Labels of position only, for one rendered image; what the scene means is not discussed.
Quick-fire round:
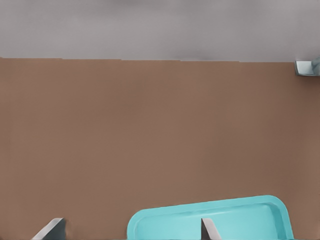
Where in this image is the pale blue-green tray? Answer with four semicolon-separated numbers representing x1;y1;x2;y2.
126;194;295;240

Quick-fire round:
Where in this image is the silver frame post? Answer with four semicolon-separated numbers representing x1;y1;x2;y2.
294;56;320;77

